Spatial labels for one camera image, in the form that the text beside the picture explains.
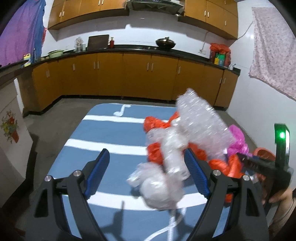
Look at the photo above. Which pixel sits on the red plastic bag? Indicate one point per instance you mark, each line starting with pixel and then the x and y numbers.
pixel 219 48

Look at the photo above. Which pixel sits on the white appliance with flower sticker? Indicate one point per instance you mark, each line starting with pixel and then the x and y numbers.
pixel 13 150

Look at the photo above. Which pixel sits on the yellow detergent bottle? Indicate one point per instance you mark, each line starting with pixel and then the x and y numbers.
pixel 27 60

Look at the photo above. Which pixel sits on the brown wall cabinet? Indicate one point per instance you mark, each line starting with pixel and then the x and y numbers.
pixel 87 11
pixel 212 16

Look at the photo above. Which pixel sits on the pink floral hanging cloth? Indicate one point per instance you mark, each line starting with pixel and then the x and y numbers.
pixel 272 53

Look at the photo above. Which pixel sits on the white cup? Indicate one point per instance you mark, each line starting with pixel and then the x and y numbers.
pixel 231 66

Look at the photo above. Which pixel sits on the black kitchen countertop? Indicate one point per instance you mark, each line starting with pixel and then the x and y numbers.
pixel 129 49

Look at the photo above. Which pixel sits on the brown kitchen base cabinets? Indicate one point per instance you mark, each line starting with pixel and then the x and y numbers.
pixel 138 76

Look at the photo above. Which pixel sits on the blue white striped mat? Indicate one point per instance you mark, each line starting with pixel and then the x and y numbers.
pixel 104 136

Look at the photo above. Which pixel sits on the small red bottle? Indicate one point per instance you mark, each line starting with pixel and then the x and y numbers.
pixel 112 43

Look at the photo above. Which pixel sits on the purple hanging cloth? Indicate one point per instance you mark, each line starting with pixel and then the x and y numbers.
pixel 23 34

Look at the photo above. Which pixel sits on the dark brown cutting board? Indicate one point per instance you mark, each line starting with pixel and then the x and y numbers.
pixel 98 42

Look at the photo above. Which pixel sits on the grey range hood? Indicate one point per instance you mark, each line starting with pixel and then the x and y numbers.
pixel 155 4

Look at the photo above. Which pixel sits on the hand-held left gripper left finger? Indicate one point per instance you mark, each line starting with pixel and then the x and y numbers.
pixel 99 171

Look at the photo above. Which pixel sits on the black wok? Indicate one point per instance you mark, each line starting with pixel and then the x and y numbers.
pixel 165 42

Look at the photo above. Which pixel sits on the person's right forearm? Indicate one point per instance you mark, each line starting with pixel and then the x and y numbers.
pixel 286 217

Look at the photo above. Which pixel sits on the clear glass jar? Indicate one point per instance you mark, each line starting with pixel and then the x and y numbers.
pixel 79 45

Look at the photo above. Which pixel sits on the clear bubble wrap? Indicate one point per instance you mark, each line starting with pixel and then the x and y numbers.
pixel 198 115

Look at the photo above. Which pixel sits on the person's right hand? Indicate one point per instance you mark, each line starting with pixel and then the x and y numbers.
pixel 285 197

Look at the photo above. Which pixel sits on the red hanging cloth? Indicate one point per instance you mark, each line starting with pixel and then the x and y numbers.
pixel 44 36

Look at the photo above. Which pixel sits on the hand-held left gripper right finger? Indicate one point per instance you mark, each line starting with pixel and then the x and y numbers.
pixel 196 171

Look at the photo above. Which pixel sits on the green yellow package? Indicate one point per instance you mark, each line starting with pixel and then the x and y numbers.
pixel 219 59

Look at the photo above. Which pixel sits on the pink plastic bag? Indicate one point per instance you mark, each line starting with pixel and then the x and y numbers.
pixel 238 139

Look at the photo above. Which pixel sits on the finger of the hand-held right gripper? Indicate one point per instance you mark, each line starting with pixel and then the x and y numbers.
pixel 254 163

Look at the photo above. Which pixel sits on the green basin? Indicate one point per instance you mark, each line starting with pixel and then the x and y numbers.
pixel 55 54

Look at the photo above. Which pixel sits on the orange plastic bag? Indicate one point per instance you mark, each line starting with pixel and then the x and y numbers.
pixel 157 125
pixel 231 169

